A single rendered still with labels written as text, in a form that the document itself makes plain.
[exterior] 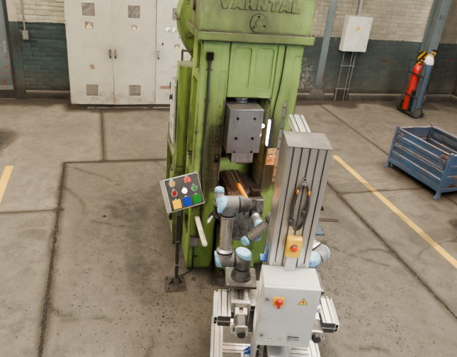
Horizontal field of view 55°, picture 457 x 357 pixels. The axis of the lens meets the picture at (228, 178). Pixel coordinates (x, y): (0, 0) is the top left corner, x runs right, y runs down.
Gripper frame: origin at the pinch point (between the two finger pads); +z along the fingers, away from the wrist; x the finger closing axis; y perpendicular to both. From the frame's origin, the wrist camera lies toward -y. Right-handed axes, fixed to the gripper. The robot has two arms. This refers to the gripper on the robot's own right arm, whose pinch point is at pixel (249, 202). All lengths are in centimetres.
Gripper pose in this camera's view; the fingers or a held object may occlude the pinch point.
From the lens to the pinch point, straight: 385.3
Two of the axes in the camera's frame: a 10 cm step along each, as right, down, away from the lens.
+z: -2.2, -4.4, 8.7
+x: 9.7, -0.3, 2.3
